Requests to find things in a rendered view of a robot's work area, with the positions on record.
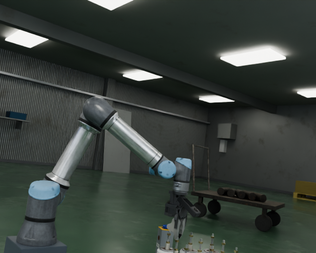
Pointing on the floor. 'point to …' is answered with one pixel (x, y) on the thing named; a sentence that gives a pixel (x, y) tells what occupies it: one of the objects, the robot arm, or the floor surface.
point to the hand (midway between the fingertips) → (178, 236)
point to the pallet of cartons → (311, 190)
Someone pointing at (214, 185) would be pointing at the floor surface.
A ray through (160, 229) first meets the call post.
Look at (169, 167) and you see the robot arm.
